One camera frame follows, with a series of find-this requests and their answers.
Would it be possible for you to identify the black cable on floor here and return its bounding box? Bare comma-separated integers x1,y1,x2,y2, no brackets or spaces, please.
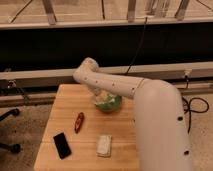
181,96,211,134

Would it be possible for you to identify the black hanging cable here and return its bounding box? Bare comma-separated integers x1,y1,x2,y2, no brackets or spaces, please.
124,16,149,76

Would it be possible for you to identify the black smartphone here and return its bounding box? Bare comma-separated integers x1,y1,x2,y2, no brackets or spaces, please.
53,133,72,159

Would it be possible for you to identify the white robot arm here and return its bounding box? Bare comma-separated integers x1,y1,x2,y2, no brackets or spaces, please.
73,58,194,171

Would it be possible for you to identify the black office chair base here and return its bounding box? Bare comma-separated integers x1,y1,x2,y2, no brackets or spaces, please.
0,108,22,155

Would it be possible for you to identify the green ceramic bowl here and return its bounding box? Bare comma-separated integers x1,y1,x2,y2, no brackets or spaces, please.
94,93,122,113

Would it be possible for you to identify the wooden table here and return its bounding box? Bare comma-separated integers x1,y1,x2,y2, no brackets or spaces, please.
34,84,139,171

